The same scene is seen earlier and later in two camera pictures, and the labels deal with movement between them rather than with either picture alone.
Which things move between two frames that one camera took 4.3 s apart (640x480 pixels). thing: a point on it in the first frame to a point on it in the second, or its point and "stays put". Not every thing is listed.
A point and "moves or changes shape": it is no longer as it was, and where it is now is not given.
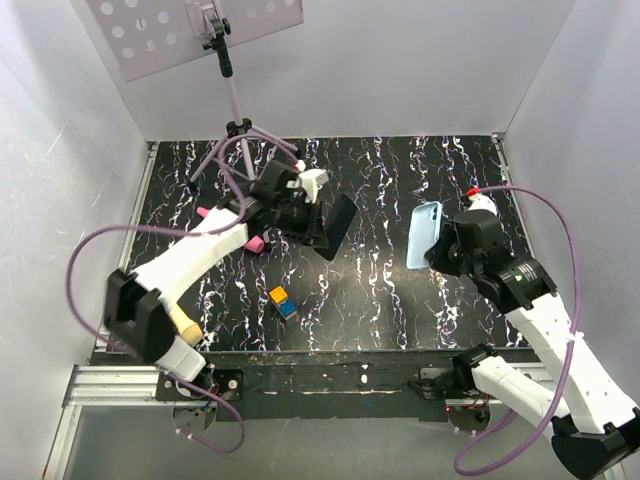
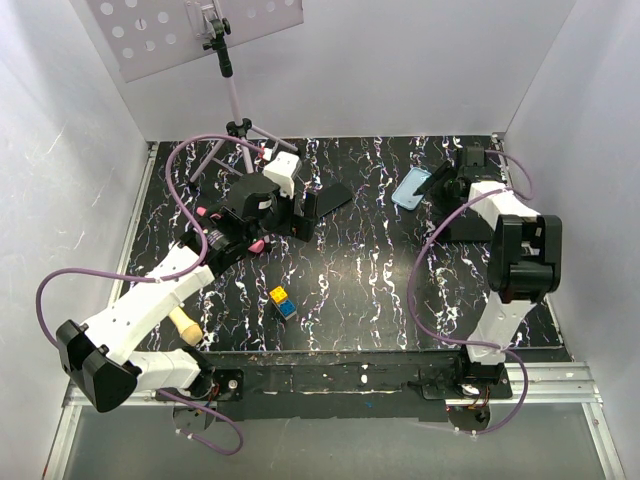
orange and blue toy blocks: (284, 307) stays put
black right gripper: (436, 255) to (439, 174)
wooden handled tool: (187, 328) stays put
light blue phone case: (423, 233) to (404, 194)
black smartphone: (337, 213) moves or changes shape
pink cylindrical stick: (255, 243) stays put
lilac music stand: (146, 37) stays put
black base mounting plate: (359, 386) stays put
